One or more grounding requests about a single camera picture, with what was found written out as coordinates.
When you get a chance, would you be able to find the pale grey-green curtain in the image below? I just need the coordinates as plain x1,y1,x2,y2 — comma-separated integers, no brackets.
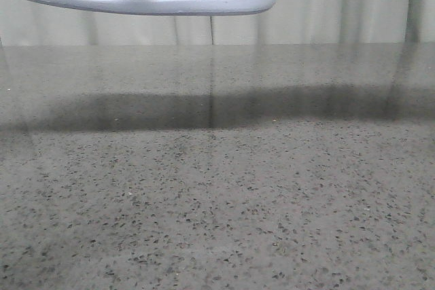
1,0,434,46

